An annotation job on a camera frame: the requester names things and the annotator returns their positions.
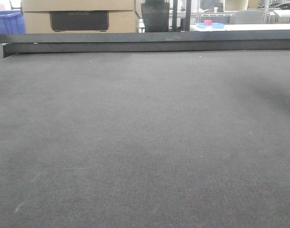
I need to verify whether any pink box on tray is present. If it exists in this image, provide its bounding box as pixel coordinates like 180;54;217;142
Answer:
203;20;213;26

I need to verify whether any cardboard box with black print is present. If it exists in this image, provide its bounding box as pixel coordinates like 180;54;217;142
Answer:
21;0;141;34

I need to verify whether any black cylindrical bin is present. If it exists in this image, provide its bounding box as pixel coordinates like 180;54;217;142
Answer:
141;0;170;32

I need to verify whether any blue tray on white table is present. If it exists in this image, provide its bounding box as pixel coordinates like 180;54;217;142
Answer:
196;22;225;29

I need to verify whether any grey office chair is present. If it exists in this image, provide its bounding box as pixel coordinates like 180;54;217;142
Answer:
230;9;264;24

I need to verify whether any blue plastic crate in background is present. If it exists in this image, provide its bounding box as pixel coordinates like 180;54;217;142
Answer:
0;10;26;34

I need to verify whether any white background table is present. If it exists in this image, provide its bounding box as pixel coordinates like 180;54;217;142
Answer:
190;23;290;31

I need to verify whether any black conveyor side rail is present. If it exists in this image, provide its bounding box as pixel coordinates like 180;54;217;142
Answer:
0;30;290;55

